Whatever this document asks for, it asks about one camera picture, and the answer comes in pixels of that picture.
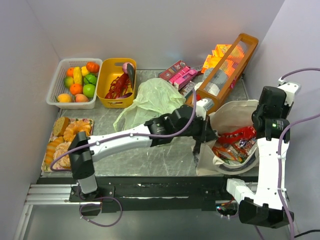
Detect large red snack bag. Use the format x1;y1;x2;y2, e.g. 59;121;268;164
217;126;257;145

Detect orange snack packet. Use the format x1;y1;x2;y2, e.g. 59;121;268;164
212;146;242;159

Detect beige canvas tote bag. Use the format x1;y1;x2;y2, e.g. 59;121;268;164
196;100;259;176

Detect light green plastic bag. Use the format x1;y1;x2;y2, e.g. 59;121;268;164
113;78;186;132

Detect wooden snack tray box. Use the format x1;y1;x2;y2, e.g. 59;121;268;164
196;33;259;113

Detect green snack packet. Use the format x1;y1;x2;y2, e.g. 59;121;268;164
223;157;244;166

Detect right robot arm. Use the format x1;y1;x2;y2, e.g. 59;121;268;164
226;83;300;229

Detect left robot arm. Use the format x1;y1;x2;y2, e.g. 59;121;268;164
67;105;218;201

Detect pink box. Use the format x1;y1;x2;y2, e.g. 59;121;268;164
169;68;198;91

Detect dark red box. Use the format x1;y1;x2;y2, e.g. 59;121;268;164
158;60;188;81

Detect orange cracker boxes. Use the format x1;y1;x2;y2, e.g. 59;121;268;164
201;43;248;90

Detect red toy lobster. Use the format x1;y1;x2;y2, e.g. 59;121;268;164
104;73;132;99

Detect pink toy onion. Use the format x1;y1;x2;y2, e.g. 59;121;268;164
122;62;135;74

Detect yellow plastic bin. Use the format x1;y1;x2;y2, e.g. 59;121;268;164
96;57;137;109

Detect orange toy pumpkin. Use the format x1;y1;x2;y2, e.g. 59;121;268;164
86;61;100;73

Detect toy peach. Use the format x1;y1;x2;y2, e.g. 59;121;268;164
74;93;89;103

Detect floral bread tray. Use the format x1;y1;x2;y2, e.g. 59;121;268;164
41;118;94;172

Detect toy orange fruit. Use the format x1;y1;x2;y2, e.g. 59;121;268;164
69;83;83;96

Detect yellow toy corn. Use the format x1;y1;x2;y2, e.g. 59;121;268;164
73;66;83;85

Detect toy bread slice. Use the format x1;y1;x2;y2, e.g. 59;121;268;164
52;117;70;137

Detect yellow toy mango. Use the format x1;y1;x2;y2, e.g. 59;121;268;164
57;93;73;103

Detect white plastic fruit basket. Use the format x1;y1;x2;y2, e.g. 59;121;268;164
46;58;103;110

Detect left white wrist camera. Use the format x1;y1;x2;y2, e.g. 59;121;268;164
195;98;215;119

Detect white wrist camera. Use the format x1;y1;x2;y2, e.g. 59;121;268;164
195;98;215;119
278;78;301;108

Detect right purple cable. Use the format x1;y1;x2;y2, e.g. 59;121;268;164
219;67;320;240

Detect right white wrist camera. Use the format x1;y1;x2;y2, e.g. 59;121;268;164
278;78;301;108

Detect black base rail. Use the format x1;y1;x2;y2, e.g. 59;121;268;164
37;175;232;213

